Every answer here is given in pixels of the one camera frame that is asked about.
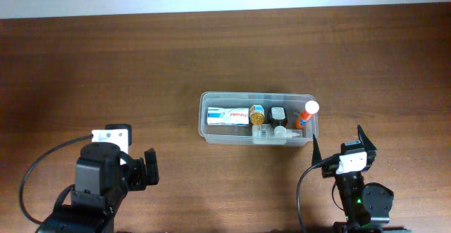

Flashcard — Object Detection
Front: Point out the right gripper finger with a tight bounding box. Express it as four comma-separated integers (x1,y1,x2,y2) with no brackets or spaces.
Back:
357,125,376,153
311,134,323,167

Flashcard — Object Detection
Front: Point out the orange tablet tube white cap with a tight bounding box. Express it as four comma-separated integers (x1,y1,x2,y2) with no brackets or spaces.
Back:
295,101,319,130

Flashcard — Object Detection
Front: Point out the dark bottle white cap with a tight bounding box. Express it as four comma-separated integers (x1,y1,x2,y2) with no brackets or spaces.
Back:
269,106,288,137

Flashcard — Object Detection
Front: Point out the white pump bottle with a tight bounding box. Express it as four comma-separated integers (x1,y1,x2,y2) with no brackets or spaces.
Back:
252,124,302,145

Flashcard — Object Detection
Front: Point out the gold lid small jar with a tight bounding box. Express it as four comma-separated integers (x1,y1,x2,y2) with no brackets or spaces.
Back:
249,105,266,125

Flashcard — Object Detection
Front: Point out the white Panadol box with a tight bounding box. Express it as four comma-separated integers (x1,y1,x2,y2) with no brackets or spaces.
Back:
206,107,249,127

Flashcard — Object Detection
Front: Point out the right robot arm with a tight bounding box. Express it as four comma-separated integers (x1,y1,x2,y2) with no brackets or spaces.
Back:
312,126,394,232

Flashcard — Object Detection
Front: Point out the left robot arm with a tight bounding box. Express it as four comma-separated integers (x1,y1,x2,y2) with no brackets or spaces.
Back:
37,142,159,233

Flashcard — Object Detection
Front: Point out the clear plastic container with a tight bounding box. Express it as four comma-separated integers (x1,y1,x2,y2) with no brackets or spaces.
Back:
199,92,319,146

